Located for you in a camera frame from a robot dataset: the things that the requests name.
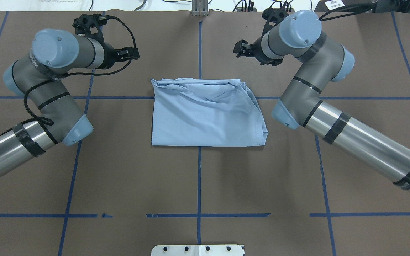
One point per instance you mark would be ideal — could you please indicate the aluminium frame post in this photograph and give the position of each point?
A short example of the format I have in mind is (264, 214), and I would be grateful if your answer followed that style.
(199, 8)

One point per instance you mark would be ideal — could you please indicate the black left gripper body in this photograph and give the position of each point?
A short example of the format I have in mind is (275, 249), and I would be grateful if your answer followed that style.
(110, 57)

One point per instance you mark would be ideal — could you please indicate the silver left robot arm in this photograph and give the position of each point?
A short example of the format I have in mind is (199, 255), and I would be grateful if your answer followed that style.
(37, 77)

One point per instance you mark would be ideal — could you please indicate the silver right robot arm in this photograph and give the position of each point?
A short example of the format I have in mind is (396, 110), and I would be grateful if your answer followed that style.
(363, 59)

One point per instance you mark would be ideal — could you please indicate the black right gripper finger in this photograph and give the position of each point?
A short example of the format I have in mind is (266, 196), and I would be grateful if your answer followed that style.
(243, 48)

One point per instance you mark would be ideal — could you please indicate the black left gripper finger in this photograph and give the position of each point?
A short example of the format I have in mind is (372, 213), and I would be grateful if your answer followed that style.
(128, 53)

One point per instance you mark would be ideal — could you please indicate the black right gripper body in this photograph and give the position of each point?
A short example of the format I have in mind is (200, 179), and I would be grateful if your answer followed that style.
(257, 48)

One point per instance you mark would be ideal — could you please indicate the black usb hub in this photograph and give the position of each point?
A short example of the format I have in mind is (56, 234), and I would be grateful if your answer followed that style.
(244, 6)
(285, 5)

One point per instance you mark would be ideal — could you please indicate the light blue t-shirt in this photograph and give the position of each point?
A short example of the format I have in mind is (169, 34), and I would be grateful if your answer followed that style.
(190, 112)

